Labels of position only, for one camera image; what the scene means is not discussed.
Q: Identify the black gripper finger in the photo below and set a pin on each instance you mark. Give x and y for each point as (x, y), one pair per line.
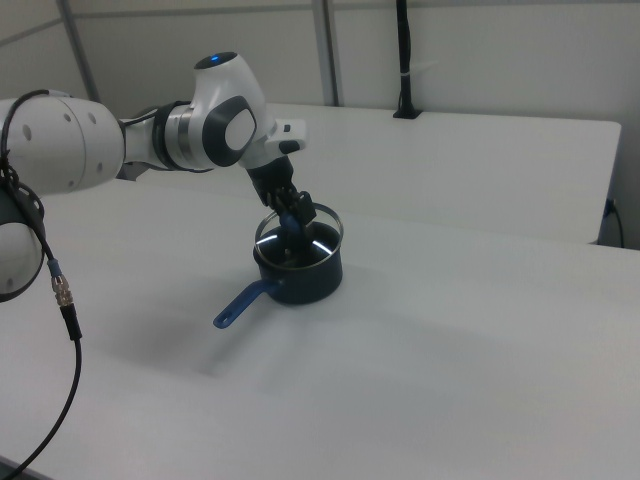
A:
(281, 202)
(305, 207)

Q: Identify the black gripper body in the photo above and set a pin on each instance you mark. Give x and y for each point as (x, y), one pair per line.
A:
(272, 175)

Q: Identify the glass lid blue knob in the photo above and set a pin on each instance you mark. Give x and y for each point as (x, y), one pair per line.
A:
(292, 227)

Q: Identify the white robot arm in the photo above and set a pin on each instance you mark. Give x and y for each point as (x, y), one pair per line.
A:
(75, 145)

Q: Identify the grey metal partition post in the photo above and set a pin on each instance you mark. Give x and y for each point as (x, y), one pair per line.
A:
(330, 50)
(80, 50)

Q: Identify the black camera stand pole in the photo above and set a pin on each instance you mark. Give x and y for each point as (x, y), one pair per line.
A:
(404, 60)

